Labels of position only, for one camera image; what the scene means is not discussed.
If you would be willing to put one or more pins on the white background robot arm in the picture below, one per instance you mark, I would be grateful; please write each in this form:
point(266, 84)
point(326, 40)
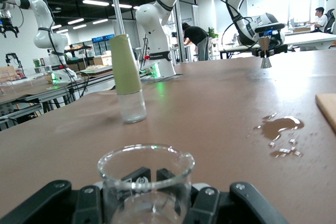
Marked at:
point(42, 35)

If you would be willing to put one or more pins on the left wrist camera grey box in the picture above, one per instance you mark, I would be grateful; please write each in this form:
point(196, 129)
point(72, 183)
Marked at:
point(270, 27)

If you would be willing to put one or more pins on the green sleeved glass bottle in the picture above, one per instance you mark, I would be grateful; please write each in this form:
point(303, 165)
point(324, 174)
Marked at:
point(126, 72)

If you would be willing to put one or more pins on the wooden cutting board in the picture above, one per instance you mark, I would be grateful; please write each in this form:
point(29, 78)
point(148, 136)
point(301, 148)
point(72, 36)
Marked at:
point(329, 111)

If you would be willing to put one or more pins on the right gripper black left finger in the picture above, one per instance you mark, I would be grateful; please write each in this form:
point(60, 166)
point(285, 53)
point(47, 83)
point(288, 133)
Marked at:
point(39, 205)

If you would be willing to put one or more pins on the metal frame side table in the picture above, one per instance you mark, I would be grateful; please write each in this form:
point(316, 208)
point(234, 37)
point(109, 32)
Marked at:
point(26, 95)

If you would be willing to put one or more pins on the clear glass measuring cup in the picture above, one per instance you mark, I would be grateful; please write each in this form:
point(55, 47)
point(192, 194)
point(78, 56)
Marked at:
point(147, 203)

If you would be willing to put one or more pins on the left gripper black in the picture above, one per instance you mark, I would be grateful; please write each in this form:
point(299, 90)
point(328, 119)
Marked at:
point(277, 39)

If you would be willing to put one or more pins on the green potted plant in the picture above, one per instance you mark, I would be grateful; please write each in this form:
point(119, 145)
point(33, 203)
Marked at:
point(212, 33)

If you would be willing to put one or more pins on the spilled liquid puddle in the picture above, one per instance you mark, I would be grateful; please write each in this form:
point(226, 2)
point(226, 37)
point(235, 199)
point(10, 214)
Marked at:
point(281, 125)

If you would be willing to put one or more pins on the black office chair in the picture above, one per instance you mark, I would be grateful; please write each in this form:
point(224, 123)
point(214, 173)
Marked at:
point(331, 20)

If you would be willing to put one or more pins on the aluminium frame post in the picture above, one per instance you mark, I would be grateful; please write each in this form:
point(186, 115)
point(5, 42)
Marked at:
point(178, 30)
point(115, 3)

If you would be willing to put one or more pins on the glass door display fridge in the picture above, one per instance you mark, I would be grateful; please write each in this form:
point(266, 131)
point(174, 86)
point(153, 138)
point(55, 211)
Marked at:
point(103, 45)

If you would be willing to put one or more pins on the stainless steel jigger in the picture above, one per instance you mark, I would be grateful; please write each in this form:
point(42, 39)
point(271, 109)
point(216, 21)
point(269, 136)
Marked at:
point(265, 44)

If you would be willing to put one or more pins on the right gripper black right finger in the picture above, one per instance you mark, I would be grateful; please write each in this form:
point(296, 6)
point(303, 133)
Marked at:
point(236, 208)

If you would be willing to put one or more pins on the bending person black shirt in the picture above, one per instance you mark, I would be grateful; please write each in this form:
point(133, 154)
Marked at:
point(195, 37)

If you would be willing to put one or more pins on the seated person white shirt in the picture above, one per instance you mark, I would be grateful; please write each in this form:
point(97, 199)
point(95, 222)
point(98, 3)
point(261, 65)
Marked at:
point(321, 20)

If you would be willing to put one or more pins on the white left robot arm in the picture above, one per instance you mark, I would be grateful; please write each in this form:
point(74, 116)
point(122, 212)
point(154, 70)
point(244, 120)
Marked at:
point(162, 24)

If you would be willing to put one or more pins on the white office table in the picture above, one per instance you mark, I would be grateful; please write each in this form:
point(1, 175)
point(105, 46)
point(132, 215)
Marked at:
point(309, 37)

